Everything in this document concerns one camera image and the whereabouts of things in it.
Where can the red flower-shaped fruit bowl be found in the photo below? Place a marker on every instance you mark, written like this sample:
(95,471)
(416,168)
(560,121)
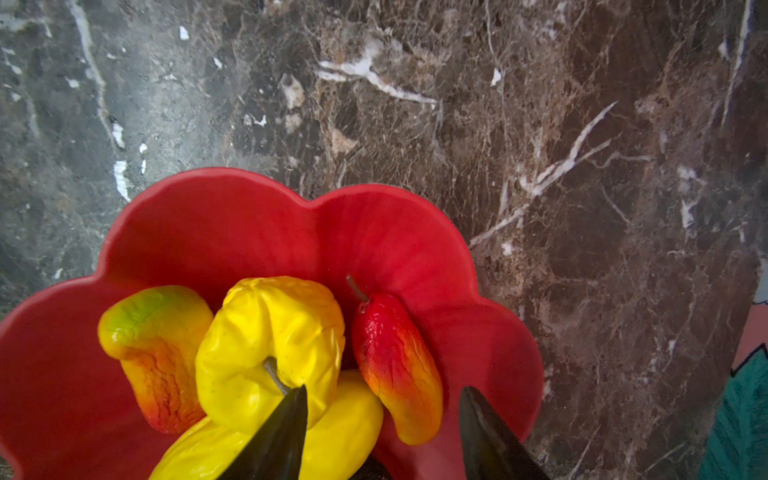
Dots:
(67,410)

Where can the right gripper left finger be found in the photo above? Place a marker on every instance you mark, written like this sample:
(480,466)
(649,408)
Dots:
(275,451)

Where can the yellow fake apple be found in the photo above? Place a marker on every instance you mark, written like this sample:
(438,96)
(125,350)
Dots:
(296,322)

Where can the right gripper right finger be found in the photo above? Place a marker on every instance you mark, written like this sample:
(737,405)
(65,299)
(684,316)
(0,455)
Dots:
(491,450)

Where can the red-orange fake mango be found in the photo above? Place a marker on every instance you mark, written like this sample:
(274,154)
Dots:
(155,334)
(397,365)

